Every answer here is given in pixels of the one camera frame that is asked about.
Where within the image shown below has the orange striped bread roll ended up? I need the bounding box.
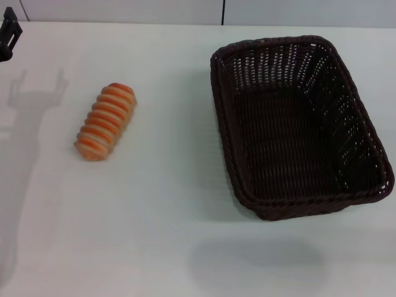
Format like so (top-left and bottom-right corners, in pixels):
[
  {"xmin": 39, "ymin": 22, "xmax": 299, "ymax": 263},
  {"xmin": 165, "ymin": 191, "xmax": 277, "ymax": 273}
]
[{"xmin": 73, "ymin": 82, "xmax": 137, "ymax": 162}]

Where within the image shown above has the dark brown woven basket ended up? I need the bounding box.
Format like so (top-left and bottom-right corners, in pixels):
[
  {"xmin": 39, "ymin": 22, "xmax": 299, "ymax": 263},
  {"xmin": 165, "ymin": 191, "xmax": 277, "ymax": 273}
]
[{"xmin": 209, "ymin": 35, "xmax": 396, "ymax": 222}]

